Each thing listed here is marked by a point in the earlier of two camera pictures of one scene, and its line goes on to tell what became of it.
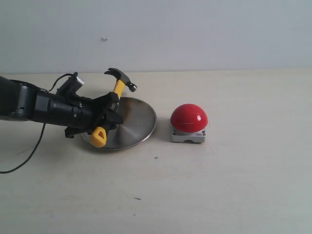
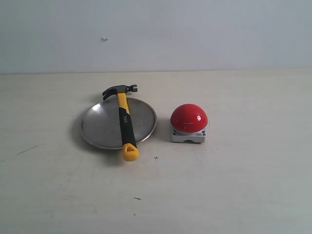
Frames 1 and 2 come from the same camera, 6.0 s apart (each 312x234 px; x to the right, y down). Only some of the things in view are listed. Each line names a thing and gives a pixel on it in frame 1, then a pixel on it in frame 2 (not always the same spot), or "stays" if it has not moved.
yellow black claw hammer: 99,137 -> 130,151
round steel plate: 139,119 stays
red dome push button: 188,122 stays
